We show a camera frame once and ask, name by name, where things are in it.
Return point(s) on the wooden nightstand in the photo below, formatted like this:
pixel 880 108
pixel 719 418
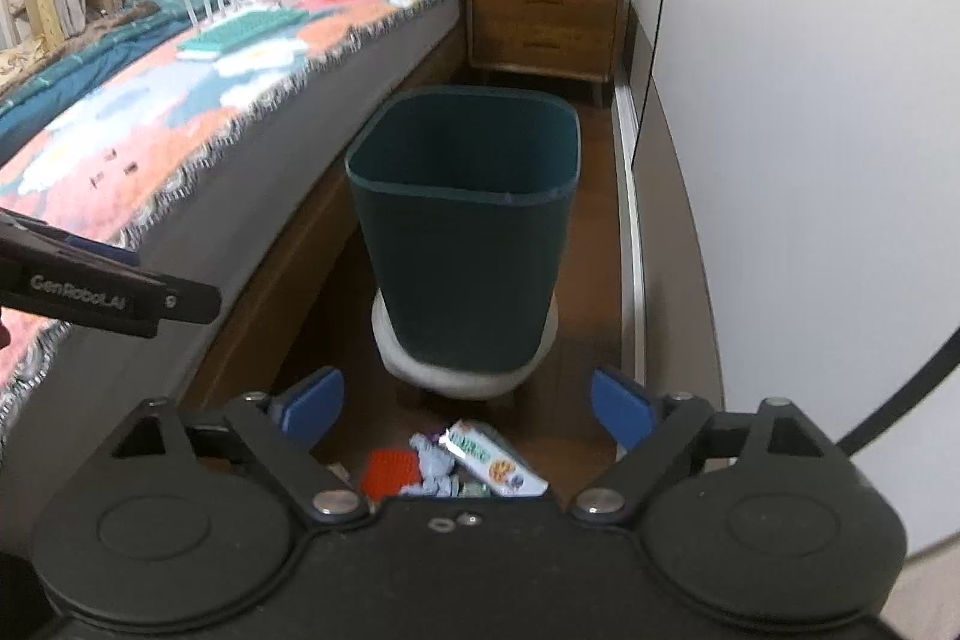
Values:
pixel 577 40

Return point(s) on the dark green trash bin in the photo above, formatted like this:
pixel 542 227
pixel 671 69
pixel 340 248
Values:
pixel 464 195

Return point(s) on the grey plastic bag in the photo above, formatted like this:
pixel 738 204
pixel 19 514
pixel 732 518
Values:
pixel 438 473

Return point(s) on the teal plastic rack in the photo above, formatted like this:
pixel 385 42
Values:
pixel 222 27

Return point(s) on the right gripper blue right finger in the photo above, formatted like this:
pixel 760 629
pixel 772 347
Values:
pixel 622 407

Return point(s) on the orange foam net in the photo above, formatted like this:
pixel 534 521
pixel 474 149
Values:
pixel 388 472

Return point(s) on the teal blue quilt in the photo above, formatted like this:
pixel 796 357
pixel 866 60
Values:
pixel 84 66

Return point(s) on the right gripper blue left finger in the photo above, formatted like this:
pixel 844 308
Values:
pixel 310 408

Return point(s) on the white cookie package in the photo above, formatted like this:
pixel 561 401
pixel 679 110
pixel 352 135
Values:
pixel 486 458

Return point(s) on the white wardrobe door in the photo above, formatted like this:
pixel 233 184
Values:
pixel 818 145

